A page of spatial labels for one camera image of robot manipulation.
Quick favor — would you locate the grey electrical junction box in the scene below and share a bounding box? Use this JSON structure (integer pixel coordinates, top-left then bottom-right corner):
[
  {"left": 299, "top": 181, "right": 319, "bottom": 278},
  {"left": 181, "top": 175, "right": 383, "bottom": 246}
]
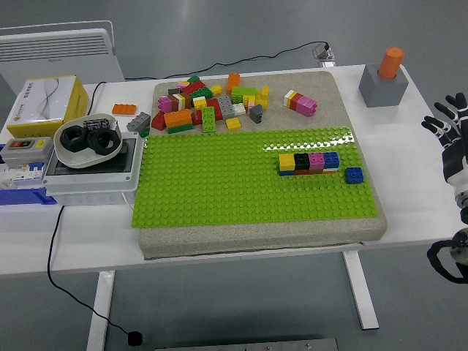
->
[{"left": 42, "top": 131, "right": 143, "bottom": 206}]

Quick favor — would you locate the tall orange toy brick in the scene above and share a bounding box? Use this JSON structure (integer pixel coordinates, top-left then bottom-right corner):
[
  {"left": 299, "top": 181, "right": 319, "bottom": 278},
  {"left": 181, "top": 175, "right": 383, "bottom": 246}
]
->
[{"left": 226, "top": 73, "right": 241, "bottom": 96}]

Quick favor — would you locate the light grey toy brick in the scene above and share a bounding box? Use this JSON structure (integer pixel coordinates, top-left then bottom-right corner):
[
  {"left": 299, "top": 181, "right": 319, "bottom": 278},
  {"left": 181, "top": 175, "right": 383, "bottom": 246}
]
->
[{"left": 217, "top": 96, "right": 237, "bottom": 119}]

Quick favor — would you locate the grey cube block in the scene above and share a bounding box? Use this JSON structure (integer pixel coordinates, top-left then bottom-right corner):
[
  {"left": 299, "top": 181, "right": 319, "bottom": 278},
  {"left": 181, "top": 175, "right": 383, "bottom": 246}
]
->
[{"left": 358, "top": 63, "right": 410, "bottom": 108}]

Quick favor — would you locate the lime green toy brick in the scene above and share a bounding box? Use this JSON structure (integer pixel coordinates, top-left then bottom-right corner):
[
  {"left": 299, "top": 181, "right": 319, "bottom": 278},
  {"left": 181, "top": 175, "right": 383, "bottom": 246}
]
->
[{"left": 230, "top": 86, "right": 257, "bottom": 105}]

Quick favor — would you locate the long grey toy brick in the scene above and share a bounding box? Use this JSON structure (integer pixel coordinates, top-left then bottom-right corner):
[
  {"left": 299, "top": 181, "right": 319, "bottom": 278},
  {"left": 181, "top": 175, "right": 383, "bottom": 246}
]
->
[{"left": 126, "top": 112, "right": 151, "bottom": 133}]

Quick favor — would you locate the tall yellow toy brick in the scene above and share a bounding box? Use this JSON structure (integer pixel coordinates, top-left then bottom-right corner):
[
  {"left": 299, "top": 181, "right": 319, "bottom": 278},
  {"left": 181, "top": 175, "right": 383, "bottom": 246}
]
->
[{"left": 255, "top": 85, "right": 271, "bottom": 110}]

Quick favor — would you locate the grey metal plate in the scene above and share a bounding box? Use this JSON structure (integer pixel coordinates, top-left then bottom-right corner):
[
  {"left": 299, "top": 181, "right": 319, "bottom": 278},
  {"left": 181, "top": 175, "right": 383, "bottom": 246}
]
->
[{"left": 154, "top": 337, "right": 339, "bottom": 351}]

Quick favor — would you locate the long red toy brick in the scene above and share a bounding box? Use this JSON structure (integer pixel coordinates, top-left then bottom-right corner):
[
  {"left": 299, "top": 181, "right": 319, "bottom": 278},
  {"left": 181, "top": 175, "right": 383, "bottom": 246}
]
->
[{"left": 181, "top": 80, "right": 207, "bottom": 95}]

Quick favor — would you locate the white circuit breaker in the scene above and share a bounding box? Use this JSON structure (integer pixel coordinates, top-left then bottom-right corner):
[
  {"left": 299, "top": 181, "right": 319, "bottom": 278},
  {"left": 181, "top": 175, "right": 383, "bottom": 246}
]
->
[{"left": 0, "top": 162, "right": 48, "bottom": 191}]

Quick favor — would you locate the long orange toy brick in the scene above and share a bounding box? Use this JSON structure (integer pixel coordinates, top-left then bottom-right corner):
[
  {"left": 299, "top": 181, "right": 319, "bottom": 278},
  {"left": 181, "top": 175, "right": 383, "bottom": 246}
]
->
[{"left": 164, "top": 109, "right": 193, "bottom": 129}]

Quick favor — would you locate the red sloped toy brick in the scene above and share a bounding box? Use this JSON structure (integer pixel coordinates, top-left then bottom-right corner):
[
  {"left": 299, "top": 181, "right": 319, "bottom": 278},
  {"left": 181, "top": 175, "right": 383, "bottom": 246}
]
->
[{"left": 151, "top": 110, "right": 167, "bottom": 131}]

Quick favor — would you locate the grey-beige foam mat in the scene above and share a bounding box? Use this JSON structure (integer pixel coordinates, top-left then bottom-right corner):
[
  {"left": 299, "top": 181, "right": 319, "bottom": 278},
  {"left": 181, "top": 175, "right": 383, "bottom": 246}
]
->
[{"left": 138, "top": 70, "right": 388, "bottom": 261}]

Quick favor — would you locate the lime green flat plate brick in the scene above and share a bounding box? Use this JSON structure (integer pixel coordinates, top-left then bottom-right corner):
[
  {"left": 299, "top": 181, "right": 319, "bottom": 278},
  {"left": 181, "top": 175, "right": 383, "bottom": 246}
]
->
[{"left": 201, "top": 107, "right": 217, "bottom": 133}]

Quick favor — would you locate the white panel heater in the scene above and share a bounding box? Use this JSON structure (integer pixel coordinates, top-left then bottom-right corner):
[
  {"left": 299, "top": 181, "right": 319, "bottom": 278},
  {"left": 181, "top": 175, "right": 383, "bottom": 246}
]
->
[{"left": 0, "top": 20, "right": 127, "bottom": 88}]

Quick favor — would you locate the yellow and white tissue box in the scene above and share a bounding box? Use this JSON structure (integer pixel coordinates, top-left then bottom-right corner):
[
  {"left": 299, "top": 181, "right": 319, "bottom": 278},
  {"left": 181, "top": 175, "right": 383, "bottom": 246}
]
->
[{"left": 6, "top": 75, "right": 88, "bottom": 138}]

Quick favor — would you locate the orange flat toy brick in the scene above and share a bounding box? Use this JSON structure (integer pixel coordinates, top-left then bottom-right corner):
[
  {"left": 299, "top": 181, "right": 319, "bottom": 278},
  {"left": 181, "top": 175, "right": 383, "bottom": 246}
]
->
[{"left": 111, "top": 103, "right": 138, "bottom": 117}]

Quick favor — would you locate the brown and white brick stack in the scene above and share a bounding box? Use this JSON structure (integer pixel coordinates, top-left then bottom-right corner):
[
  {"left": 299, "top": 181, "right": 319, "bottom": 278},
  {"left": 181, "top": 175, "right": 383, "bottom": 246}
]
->
[{"left": 170, "top": 92, "right": 193, "bottom": 110}]

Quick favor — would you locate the long dark green toy brick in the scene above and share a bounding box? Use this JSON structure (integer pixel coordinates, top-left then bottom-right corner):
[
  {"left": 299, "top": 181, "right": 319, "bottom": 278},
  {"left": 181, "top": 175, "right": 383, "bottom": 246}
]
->
[{"left": 167, "top": 123, "right": 195, "bottom": 135}]

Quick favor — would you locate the green studded baseplate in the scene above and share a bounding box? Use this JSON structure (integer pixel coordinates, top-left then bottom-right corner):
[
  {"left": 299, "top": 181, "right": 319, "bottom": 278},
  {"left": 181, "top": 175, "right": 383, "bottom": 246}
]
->
[{"left": 130, "top": 127, "right": 380, "bottom": 228}]

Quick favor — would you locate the black cord with plug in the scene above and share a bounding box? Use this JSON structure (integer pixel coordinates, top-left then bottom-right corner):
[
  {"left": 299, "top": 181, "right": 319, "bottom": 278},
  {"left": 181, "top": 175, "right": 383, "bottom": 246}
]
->
[{"left": 46, "top": 205, "right": 144, "bottom": 346}]

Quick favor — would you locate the metal floor socket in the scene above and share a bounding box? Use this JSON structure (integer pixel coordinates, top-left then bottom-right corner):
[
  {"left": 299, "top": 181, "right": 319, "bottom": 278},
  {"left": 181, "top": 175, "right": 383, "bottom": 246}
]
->
[{"left": 312, "top": 42, "right": 336, "bottom": 69}]

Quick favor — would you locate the white oval bowl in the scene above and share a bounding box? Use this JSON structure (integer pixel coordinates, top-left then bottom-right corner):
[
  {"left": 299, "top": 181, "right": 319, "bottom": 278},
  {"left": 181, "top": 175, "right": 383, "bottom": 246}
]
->
[{"left": 53, "top": 113, "right": 124, "bottom": 170}]

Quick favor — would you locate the long black power cable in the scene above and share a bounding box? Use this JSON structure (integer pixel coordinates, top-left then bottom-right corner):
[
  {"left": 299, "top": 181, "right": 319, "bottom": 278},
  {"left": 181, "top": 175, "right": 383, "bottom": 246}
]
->
[{"left": 88, "top": 40, "right": 331, "bottom": 115}]

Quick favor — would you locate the grey push-button switch box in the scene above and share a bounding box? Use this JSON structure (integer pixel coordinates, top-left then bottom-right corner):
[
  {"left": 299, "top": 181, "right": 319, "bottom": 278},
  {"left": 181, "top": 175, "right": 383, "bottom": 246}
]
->
[{"left": 0, "top": 137, "right": 54, "bottom": 169}]

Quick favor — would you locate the white table leg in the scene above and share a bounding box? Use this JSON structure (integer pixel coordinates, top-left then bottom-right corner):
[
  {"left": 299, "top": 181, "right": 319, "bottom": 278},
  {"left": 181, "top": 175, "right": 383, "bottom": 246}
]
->
[
  {"left": 86, "top": 270, "right": 117, "bottom": 351},
  {"left": 341, "top": 251, "right": 380, "bottom": 331}
]

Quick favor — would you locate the large black plastic nut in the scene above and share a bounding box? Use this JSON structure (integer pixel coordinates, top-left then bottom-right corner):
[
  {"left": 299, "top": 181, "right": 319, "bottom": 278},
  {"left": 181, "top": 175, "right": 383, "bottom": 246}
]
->
[
  {"left": 86, "top": 129, "right": 119, "bottom": 156},
  {"left": 60, "top": 125, "right": 89, "bottom": 153}
]

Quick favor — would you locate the orange cylinder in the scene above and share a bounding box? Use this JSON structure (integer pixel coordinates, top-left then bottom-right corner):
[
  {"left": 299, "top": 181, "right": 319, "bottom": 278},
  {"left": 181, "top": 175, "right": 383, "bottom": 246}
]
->
[{"left": 377, "top": 46, "right": 406, "bottom": 80}]

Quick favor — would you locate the small purple circuit board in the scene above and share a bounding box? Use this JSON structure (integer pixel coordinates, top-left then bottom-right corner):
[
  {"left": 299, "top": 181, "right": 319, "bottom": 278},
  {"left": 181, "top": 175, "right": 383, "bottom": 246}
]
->
[{"left": 83, "top": 116, "right": 111, "bottom": 131}]

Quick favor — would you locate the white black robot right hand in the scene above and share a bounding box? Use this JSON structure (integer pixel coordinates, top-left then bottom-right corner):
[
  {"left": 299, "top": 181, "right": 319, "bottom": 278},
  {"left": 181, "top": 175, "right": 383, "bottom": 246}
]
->
[{"left": 420, "top": 92, "right": 468, "bottom": 195}]

